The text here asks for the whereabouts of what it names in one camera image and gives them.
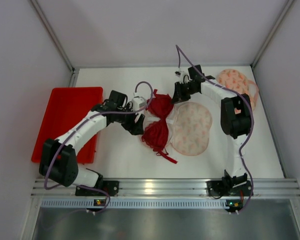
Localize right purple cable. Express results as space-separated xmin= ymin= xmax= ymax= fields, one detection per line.
xmin=175 ymin=44 xmax=255 ymax=213

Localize red plastic bin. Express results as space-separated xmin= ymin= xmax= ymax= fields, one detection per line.
xmin=31 ymin=86 xmax=103 ymax=164

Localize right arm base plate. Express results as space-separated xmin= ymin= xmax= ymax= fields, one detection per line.
xmin=206 ymin=179 xmax=252 ymax=199

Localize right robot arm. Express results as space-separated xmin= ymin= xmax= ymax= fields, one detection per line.
xmin=172 ymin=65 xmax=254 ymax=197

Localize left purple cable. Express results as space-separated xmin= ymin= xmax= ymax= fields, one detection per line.
xmin=43 ymin=81 xmax=153 ymax=214

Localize left aluminium frame post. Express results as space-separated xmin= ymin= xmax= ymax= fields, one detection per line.
xmin=28 ymin=0 xmax=75 ymax=73

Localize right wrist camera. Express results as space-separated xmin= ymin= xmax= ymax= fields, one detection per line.
xmin=174 ymin=70 xmax=189 ymax=83

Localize aluminium frame post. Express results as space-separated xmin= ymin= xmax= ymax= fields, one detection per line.
xmin=250 ymin=0 xmax=296 ymax=70
xmin=28 ymin=0 xmax=75 ymax=73

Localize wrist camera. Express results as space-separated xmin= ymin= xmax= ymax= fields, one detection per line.
xmin=131 ymin=96 xmax=147 ymax=111
xmin=174 ymin=70 xmax=189 ymax=83

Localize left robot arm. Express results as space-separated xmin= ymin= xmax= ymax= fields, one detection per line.
xmin=39 ymin=90 xmax=147 ymax=188

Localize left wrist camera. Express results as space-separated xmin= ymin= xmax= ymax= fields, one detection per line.
xmin=131 ymin=96 xmax=147 ymax=111

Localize perforated cable duct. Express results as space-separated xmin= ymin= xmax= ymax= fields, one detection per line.
xmin=41 ymin=198 xmax=242 ymax=210

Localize dark red bra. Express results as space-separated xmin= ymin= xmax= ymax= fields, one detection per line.
xmin=141 ymin=89 xmax=178 ymax=164

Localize right aluminium frame post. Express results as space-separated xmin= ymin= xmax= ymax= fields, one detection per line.
xmin=250 ymin=0 xmax=296 ymax=70

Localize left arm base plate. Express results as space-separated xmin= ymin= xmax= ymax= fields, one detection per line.
xmin=75 ymin=178 xmax=120 ymax=197

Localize aluminium front rail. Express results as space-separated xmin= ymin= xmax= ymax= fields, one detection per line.
xmin=31 ymin=178 xmax=300 ymax=199

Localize purple cable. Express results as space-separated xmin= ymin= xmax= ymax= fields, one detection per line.
xmin=175 ymin=44 xmax=255 ymax=213
xmin=43 ymin=81 xmax=153 ymax=214

